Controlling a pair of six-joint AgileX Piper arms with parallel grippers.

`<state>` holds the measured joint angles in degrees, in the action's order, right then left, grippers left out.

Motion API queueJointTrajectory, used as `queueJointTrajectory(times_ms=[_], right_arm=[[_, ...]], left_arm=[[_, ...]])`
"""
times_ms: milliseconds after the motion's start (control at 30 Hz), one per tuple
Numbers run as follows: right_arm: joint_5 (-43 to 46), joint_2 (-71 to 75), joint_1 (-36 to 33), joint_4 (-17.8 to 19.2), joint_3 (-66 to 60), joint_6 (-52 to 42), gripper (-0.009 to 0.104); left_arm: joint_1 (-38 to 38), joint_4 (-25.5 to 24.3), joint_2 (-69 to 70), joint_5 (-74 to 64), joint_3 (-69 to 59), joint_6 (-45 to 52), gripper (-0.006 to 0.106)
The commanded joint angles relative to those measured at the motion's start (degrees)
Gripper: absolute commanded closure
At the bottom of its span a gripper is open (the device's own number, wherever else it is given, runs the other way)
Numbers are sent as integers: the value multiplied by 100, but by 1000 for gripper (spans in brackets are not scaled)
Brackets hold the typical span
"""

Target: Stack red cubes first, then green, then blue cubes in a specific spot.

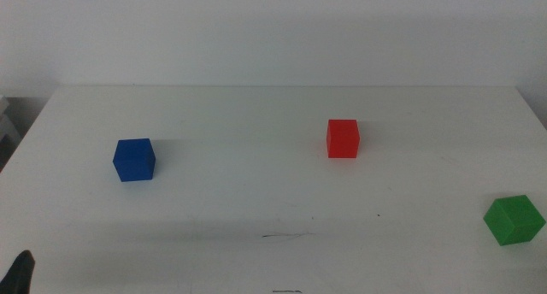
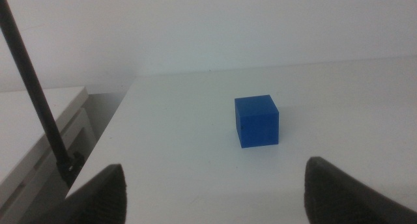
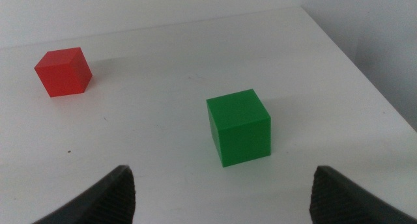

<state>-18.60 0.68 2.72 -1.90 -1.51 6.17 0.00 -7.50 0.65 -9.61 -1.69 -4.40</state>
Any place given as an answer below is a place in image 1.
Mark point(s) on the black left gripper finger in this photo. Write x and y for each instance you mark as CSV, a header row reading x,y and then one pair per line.
x,y
19,274

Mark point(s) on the blue cube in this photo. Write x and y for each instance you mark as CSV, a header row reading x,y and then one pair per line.
x,y
134,161

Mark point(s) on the red cube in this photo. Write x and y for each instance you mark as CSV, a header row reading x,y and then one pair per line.
x,y
342,140

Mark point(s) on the green cube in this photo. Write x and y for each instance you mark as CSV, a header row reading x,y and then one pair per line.
x,y
515,221

